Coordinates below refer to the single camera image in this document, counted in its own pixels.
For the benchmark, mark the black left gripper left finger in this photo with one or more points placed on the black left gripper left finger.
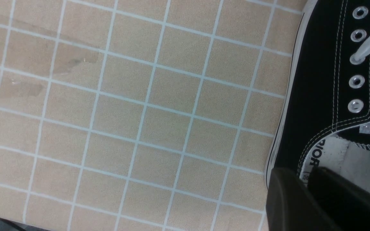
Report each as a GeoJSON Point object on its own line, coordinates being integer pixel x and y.
{"type": "Point", "coordinates": [291, 207]}

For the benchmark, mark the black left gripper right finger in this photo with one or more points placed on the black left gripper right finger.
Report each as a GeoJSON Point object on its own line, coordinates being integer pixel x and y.
{"type": "Point", "coordinates": [346, 204]}

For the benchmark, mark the black canvas sneaker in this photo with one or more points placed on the black canvas sneaker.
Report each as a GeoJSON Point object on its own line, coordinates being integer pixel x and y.
{"type": "Point", "coordinates": [325, 120]}

